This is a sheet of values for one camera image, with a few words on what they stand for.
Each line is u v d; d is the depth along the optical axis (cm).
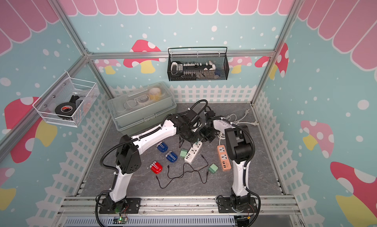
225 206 74
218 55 89
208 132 85
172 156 89
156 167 85
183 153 92
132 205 74
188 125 68
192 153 90
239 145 55
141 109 89
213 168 85
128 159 51
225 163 85
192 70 87
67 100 74
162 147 92
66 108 70
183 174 84
